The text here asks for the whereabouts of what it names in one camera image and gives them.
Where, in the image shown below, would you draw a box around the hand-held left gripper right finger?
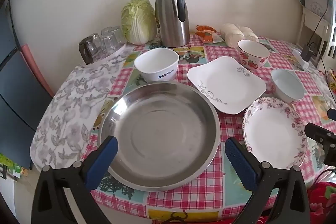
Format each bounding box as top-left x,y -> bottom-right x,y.
224,137 -> 311,224

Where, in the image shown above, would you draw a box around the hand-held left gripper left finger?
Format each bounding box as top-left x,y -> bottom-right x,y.
31,135 -> 118,224

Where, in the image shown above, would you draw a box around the pink floral plate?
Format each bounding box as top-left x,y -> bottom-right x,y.
243,97 -> 308,170

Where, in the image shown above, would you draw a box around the small white bowl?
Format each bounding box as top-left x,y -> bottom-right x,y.
271,68 -> 305,104

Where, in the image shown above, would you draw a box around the stainless steel basin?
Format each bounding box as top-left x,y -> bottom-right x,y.
100,82 -> 220,191

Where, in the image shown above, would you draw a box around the white square plate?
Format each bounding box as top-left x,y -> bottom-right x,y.
187,56 -> 267,115

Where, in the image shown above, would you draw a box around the strawberry print bowl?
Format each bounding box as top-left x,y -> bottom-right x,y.
238,40 -> 271,70

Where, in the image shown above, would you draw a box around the white square bowl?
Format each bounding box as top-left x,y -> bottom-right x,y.
134,48 -> 180,83

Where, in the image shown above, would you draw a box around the grey floral cloth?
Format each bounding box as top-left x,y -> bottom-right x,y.
29,44 -> 137,171

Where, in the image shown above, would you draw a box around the black charger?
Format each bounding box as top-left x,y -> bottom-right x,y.
301,42 -> 318,62

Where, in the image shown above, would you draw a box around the white power strip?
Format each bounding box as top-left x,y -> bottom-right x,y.
292,49 -> 310,68

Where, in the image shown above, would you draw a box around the pink checked tablecloth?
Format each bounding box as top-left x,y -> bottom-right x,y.
79,34 -> 336,222

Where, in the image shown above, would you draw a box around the red floral blanket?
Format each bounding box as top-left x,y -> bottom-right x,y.
306,181 -> 336,224

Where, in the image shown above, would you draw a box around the white slatted basket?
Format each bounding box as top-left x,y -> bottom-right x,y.
322,11 -> 336,59

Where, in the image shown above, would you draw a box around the green packaging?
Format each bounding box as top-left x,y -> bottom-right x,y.
0,153 -> 28,182

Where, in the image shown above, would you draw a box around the white wooden chair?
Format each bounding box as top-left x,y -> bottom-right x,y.
297,6 -> 331,56

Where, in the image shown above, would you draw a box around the glass jars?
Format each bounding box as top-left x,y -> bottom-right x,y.
79,39 -> 95,65

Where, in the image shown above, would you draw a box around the grey floral cushion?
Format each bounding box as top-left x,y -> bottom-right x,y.
297,0 -> 335,22

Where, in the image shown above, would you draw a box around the clear glass cup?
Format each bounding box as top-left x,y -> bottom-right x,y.
112,26 -> 125,46
101,27 -> 114,52
89,33 -> 103,59

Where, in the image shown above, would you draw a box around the pink board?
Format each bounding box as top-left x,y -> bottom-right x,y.
21,43 -> 55,97

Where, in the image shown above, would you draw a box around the dark folding chair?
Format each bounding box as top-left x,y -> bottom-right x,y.
0,0 -> 54,170

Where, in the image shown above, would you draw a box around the orange white snack packet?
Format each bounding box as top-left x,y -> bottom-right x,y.
199,31 -> 223,43

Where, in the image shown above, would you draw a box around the orange plastic bag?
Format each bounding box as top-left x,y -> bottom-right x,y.
196,25 -> 216,34

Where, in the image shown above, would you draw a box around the napa cabbage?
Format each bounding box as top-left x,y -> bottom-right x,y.
121,0 -> 158,44

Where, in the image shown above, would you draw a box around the stainless steel thermos jug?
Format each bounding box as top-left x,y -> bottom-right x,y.
154,0 -> 190,48

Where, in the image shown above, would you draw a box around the black charger cable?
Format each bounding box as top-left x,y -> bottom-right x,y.
307,0 -> 332,46

